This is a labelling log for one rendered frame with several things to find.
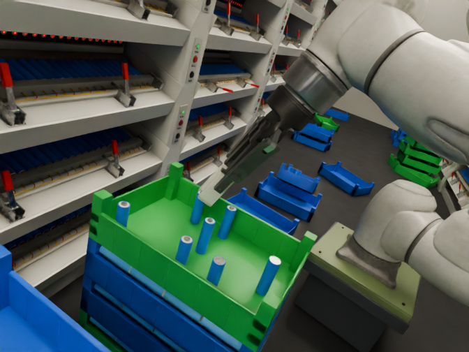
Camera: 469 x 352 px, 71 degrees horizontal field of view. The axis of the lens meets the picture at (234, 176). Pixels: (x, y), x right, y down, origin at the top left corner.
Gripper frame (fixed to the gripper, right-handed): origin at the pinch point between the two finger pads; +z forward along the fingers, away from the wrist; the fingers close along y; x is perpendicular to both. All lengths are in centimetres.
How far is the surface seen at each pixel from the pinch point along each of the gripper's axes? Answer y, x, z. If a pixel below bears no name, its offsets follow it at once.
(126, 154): 34.3, 14.1, 23.6
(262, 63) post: 103, -10, -17
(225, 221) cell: -3.6, -4.6, 2.9
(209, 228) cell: -8.9, -1.1, 2.8
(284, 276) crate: -10.1, -16.5, 1.7
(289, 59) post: 169, -33, -28
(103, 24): 13.8, 31.7, -6.1
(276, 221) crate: 70, -55, 27
